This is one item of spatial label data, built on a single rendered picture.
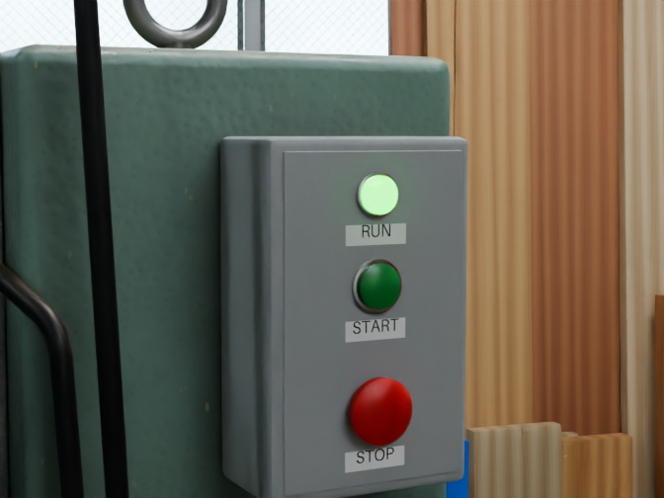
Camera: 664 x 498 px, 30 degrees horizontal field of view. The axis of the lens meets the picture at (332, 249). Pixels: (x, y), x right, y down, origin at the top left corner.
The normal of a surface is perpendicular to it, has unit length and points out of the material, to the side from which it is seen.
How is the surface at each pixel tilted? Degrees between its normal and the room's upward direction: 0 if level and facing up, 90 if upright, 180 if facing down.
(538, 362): 87
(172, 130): 90
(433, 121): 90
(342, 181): 90
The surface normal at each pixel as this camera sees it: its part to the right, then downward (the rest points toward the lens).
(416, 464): 0.45, 0.08
